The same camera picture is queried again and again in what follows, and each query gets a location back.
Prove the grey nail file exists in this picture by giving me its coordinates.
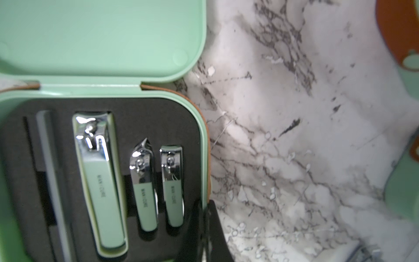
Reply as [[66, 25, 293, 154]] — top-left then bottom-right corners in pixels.
[[36, 110, 77, 262]]

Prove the large green nail clipper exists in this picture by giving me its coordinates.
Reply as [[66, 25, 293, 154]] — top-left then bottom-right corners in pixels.
[[73, 112, 127, 259]]

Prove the green nail kit case right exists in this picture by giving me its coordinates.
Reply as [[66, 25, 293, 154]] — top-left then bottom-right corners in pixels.
[[384, 131, 419, 224]]

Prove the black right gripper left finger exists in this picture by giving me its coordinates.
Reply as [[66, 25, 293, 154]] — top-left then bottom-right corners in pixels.
[[175, 200, 204, 262]]

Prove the green nail kit case middle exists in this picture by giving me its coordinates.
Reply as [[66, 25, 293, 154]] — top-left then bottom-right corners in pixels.
[[375, 0, 419, 99]]

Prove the green nail kit case front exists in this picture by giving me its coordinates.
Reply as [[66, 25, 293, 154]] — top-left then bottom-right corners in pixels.
[[1, 1, 209, 262]]

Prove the slanted green nail clipper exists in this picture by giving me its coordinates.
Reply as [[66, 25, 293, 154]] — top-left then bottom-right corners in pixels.
[[129, 138, 158, 232]]

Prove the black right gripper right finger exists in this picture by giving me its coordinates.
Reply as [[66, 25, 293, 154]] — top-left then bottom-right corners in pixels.
[[205, 200, 234, 262]]

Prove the green nail kit case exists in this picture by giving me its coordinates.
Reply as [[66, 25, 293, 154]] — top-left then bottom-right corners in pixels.
[[1, 1, 209, 262], [384, 131, 419, 224], [375, 0, 419, 99]]

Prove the small clipper pile upper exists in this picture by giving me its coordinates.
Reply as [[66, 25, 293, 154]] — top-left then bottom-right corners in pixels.
[[346, 245, 384, 262]]

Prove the small green nail clipper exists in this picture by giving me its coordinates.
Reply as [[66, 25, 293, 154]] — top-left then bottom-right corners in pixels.
[[159, 145, 184, 228]]

